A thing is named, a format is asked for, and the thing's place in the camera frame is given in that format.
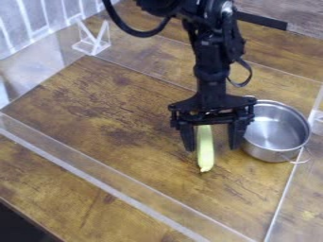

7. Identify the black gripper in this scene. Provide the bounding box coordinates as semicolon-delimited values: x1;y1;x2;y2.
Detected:
168;75;257;152

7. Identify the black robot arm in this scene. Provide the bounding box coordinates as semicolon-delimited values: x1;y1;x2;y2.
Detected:
138;0;257;151

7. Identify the stainless steel pot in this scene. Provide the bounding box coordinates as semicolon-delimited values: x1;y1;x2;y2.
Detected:
242;99;311;164

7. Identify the black bar on table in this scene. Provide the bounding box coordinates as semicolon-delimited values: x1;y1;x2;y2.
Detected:
238;11;289;30

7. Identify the clear acrylic triangle stand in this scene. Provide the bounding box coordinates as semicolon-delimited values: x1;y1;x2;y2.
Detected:
72;21;111;56

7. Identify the clear acrylic enclosure panel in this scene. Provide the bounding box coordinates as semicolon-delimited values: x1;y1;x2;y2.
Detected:
0;112;257;242

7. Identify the black cable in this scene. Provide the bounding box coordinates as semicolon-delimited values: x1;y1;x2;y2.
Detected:
102;0;174;39

